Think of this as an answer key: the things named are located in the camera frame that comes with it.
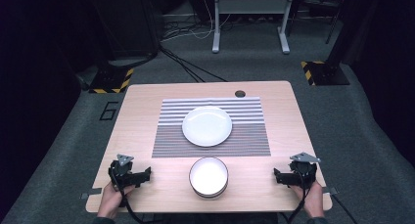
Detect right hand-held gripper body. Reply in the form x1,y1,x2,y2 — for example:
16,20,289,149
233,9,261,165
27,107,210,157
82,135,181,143
288,152,322,187

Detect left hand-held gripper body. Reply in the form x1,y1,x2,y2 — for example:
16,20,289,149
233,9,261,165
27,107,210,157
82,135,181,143
108,154,137,190

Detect person's left hand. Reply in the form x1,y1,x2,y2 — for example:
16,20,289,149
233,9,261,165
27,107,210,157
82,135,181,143
96,181,137,219

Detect person's right hand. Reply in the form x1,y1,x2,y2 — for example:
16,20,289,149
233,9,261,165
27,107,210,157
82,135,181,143
289,180,326,219

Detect grey tape strip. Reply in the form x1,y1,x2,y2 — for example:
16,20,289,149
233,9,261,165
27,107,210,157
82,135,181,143
79,187,103,201

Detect grey striped placemat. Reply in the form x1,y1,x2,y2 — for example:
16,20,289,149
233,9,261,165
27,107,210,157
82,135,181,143
151,97,272,159

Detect white bowl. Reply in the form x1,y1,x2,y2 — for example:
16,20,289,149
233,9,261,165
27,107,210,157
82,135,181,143
188,156,230,200

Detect white round plate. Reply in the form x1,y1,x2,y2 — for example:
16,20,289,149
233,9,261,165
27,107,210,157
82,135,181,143
181,105,234,149

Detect black stand base striped tape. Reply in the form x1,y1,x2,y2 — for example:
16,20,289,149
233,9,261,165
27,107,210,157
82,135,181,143
300,60,351,87
88,67,135,95

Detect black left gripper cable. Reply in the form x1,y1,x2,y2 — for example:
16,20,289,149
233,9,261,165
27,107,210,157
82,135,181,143
110,160,146,224

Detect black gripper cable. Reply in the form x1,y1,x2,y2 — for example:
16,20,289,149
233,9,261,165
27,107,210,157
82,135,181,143
286,179,311,224
110,160,146,224

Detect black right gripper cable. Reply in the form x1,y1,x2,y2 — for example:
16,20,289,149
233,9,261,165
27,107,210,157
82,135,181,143
286,179,311,224

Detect black cable beside table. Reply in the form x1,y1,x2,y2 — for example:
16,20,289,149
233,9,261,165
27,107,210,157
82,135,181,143
330,194,360,224

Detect black floor cables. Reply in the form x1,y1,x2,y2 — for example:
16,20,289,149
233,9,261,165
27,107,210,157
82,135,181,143
159,45,229,84

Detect white and red cables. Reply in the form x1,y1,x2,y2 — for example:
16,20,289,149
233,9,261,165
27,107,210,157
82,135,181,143
161,0,236,42

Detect white metal desk frame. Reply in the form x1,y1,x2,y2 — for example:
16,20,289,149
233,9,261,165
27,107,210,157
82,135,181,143
211,0,297,55

